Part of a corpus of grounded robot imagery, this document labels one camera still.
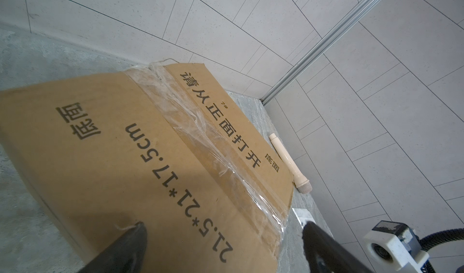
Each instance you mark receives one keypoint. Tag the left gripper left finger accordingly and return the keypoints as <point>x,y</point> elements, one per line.
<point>125,255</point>

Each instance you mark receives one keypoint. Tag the right corner aluminium post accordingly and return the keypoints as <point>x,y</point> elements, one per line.
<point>337,32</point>

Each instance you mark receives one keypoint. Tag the blue utility knife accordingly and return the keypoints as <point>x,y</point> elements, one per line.
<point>303,216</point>

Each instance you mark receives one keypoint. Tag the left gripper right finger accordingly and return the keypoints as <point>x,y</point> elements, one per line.
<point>325,255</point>

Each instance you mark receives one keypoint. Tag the brown cardboard express box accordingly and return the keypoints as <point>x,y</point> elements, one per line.
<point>162,145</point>

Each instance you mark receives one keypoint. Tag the wooden rolling pin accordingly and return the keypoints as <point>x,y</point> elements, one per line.
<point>300,181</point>

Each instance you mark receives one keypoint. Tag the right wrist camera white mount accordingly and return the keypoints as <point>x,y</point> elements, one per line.
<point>395,247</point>

